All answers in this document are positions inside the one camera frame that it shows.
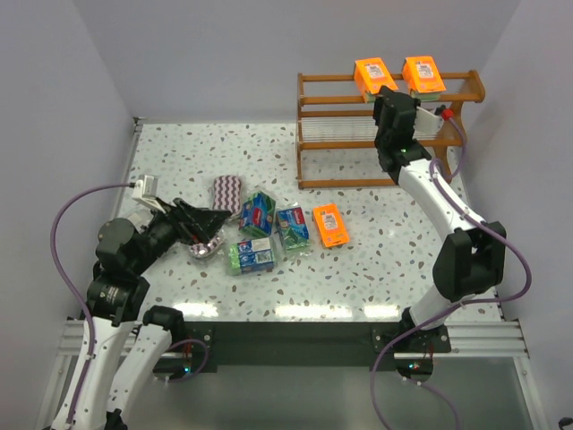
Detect orange sponge box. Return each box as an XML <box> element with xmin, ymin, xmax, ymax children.
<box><xmin>312</xmin><ymin>203</ymin><xmax>350</xmax><ymax>248</ymax></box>
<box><xmin>353</xmin><ymin>57</ymin><xmax>398</xmax><ymax>103</ymax></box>
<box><xmin>402</xmin><ymin>56</ymin><xmax>446</xmax><ymax>101</ymax></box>

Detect blue green sponge pack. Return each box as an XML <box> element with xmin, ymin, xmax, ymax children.
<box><xmin>274</xmin><ymin>204</ymin><xmax>312</xmax><ymax>256</ymax></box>
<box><xmin>238</xmin><ymin>187</ymin><xmax>277</xmax><ymax>238</ymax></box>
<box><xmin>227</xmin><ymin>237</ymin><xmax>277</xmax><ymax>276</ymax></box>

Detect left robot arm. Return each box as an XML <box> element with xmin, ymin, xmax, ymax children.
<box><xmin>51</xmin><ymin>199</ymin><xmax>231</xmax><ymax>429</ymax></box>

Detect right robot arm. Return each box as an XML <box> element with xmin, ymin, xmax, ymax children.
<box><xmin>372</xmin><ymin>86</ymin><xmax>507</xmax><ymax>340</ymax></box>

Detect wooden shelf rack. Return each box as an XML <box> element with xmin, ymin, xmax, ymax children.
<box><xmin>295</xmin><ymin>70</ymin><xmax>485</xmax><ymax>189</ymax></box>

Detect purple zigzag sponge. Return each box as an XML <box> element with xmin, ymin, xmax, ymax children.
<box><xmin>212</xmin><ymin>175</ymin><xmax>243</xmax><ymax>215</ymax></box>
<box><xmin>189</xmin><ymin>235</ymin><xmax>225</xmax><ymax>260</ymax></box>

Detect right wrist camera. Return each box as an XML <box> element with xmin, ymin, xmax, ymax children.
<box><xmin>414</xmin><ymin>106</ymin><xmax>454</xmax><ymax>136</ymax></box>

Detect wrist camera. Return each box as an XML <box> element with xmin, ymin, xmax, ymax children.
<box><xmin>414</xmin><ymin>106</ymin><xmax>454</xmax><ymax>136</ymax></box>
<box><xmin>132</xmin><ymin>175</ymin><xmax>160</xmax><ymax>211</ymax></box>

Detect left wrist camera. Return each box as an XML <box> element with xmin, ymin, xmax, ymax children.
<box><xmin>132</xmin><ymin>175</ymin><xmax>160</xmax><ymax>211</ymax></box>

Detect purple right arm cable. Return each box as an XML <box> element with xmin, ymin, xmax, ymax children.
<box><xmin>369</xmin><ymin>114</ymin><xmax>534</xmax><ymax>430</ymax></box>

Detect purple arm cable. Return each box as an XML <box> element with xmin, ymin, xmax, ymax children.
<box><xmin>369</xmin><ymin>114</ymin><xmax>534</xmax><ymax>430</ymax></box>
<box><xmin>49</xmin><ymin>182</ymin><xmax>138</xmax><ymax>430</ymax></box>

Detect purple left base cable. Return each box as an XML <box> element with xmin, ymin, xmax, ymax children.
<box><xmin>154</xmin><ymin>339</ymin><xmax>210</xmax><ymax>384</ymax></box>

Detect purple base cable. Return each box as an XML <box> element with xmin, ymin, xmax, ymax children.
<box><xmin>402</xmin><ymin>375</ymin><xmax>462</xmax><ymax>430</ymax></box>
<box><xmin>154</xmin><ymin>339</ymin><xmax>210</xmax><ymax>384</ymax></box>

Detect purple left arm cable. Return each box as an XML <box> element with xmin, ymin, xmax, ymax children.
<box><xmin>49</xmin><ymin>182</ymin><xmax>138</xmax><ymax>430</ymax></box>

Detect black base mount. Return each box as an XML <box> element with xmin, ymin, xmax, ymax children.
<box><xmin>153</xmin><ymin>322</ymin><xmax>452</xmax><ymax>376</ymax></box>

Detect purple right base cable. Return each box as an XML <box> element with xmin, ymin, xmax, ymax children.
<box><xmin>402</xmin><ymin>375</ymin><xmax>462</xmax><ymax>430</ymax></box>

